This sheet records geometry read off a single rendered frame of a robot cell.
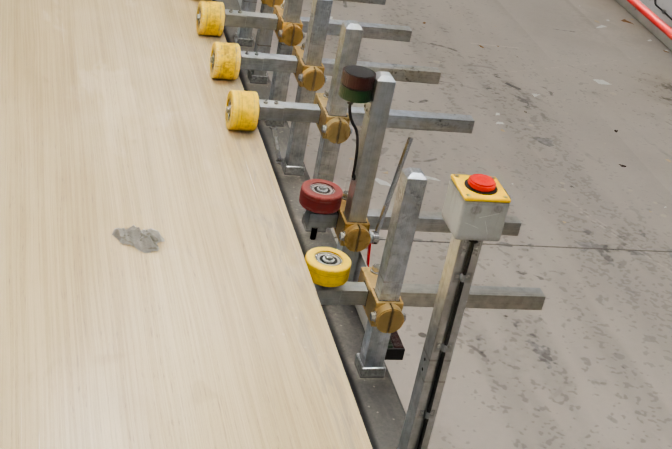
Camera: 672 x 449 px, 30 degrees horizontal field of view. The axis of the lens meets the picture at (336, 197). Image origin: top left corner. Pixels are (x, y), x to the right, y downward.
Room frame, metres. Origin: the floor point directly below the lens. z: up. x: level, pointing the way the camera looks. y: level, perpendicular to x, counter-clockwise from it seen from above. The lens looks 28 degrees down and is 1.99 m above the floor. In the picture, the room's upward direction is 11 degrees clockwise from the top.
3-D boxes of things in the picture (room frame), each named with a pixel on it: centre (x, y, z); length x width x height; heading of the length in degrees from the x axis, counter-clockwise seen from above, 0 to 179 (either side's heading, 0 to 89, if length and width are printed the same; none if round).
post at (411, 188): (1.85, -0.12, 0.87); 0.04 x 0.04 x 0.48; 18
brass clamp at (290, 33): (2.82, 0.19, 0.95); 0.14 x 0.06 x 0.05; 18
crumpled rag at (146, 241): (1.80, 0.31, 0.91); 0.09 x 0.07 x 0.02; 75
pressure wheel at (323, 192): (2.10, 0.03, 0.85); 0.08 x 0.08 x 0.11
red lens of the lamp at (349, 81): (2.07, 0.00, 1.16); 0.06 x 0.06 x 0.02
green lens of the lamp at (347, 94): (2.07, 0.00, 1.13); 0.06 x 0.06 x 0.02
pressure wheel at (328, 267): (1.85, -0.01, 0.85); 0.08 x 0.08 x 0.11
